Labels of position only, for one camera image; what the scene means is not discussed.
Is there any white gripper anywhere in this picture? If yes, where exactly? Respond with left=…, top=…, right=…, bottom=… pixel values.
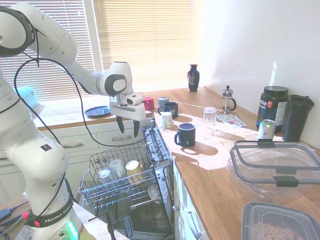
left=109, top=96, right=147, bottom=138

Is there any red mug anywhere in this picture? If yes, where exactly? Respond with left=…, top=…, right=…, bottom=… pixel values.
left=143, top=97, right=155, bottom=111

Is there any white patterned mug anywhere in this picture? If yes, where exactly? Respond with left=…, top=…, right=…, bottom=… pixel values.
left=159, top=111, right=174, bottom=130

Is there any open dishwasher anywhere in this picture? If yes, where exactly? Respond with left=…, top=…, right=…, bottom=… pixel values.
left=82, top=124, right=176, bottom=240

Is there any grey-blue mug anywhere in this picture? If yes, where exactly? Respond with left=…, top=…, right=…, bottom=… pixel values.
left=157, top=96, right=171, bottom=108

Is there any navy mug with print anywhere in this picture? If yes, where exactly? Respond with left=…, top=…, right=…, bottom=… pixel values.
left=157, top=101, right=179, bottom=119

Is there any yellow mug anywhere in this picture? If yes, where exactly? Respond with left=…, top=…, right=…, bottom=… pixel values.
left=125, top=160, right=146, bottom=186

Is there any plain navy mug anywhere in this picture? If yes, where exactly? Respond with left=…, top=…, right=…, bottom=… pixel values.
left=174, top=122, right=197, bottom=148

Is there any blue round plate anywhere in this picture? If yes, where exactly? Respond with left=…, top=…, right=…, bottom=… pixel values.
left=84, top=105, right=112, bottom=118

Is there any clear drinking glass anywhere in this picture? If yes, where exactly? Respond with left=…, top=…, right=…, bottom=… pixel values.
left=97, top=167, right=112, bottom=186

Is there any small white cup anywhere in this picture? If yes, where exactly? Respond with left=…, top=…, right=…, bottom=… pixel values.
left=147, top=184, right=161, bottom=200

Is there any dark blue floral vase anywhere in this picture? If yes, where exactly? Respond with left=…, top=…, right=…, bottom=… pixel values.
left=187, top=63, right=201, bottom=93

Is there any clear glass tumbler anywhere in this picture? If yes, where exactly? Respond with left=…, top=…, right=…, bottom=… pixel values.
left=202, top=106, right=217, bottom=127

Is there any narrow wooden window blind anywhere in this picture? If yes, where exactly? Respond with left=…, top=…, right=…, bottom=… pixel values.
left=0, top=0, right=97, bottom=101

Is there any wide wooden window blind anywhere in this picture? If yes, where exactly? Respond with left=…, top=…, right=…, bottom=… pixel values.
left=93, top=0, right=201, bottom=71

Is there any glass French press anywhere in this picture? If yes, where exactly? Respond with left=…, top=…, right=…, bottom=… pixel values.
left=220, top=85, right=237, bottom=115

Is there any colourful paper pamphlet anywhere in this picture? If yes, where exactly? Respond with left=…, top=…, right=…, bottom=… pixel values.
left=215, top=113, right=249, bottom=129

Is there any teal baseball cap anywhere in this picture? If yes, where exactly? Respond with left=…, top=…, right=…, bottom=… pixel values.
left=18, top=85, right=40, bottom=110

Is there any white green drink can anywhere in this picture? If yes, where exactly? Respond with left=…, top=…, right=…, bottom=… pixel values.
left=257, top=118, right=277, bottom=142

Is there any black protein powder tub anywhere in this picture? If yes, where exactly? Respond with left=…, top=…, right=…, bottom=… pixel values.
left=255, top=85, right=290, bottom=134

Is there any glass bowl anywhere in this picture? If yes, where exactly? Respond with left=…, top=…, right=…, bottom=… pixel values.
left=225, top=139, right=320, bottom=200

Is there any black shaker bottle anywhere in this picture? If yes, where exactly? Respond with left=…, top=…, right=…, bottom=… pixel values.
left=282, top=94, right=316, bottom=143

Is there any grey container with cereal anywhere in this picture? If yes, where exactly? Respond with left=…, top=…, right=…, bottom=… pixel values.
left=240, top=201, right=320, bottom=240

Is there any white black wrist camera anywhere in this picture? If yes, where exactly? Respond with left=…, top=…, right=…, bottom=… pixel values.
left=125, top=93, right=146, bottom=106

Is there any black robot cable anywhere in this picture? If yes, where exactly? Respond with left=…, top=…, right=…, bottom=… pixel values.
left=13, top=29, right=156, bottom=148

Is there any wire dishwasher rack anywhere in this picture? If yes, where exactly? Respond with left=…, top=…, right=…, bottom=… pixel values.
left=77, top=126, right=176, bottom=211

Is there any black camera stand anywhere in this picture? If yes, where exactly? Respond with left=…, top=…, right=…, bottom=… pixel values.
left=88, top=209, right=134, bottom=240

